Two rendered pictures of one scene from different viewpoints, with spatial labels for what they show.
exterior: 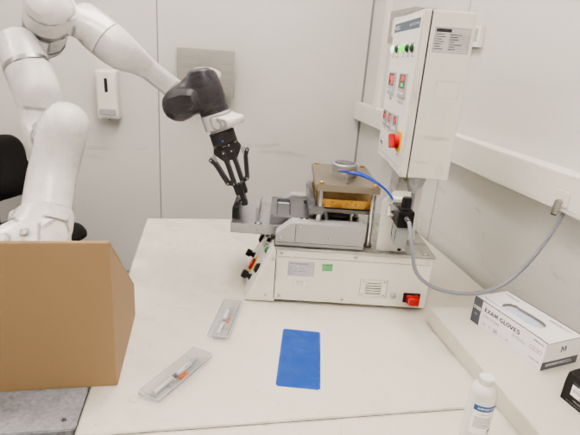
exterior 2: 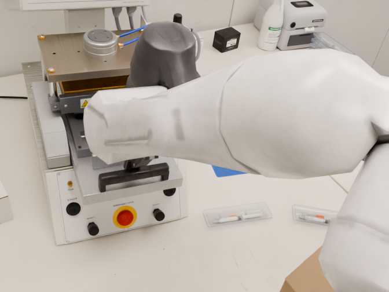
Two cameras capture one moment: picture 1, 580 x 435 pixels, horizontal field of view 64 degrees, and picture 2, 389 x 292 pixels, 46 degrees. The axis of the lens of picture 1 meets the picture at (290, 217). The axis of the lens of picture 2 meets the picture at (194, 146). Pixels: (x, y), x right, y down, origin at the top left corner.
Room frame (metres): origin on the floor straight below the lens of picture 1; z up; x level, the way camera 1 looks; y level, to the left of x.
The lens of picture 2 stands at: (1.57, 0.82, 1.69)
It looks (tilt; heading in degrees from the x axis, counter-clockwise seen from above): 41 degrees down; 244
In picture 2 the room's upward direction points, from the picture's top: 10 degrees clockwise
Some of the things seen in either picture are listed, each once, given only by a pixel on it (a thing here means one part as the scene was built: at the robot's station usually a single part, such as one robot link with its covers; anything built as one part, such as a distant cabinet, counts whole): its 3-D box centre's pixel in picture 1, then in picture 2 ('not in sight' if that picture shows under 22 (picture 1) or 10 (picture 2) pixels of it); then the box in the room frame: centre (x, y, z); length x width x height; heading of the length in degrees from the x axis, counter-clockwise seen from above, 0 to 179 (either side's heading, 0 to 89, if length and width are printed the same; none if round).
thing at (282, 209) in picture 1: (297, 211); (113, 124); (1.38, -0.02, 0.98); 0.20 x 0.17 x 0.03; 2
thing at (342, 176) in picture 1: (353, 185); (105, 51); (1.36, -0.19, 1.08); 0.31 x 0.24 x 0.13; 2
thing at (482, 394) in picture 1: (479, 407); not in sight; (0.74, -0.39, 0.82); 0.05 x 0.05 x 0.14
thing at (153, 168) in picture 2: (237, 204); (134, 176); (1.37, 0.16, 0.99); 0.15 x 0.02 x 0.04; 2
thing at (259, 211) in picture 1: (281, 213); (118, 141); (1.38, 0.03, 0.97); 0.30 x 0.22 x 0.08; 92
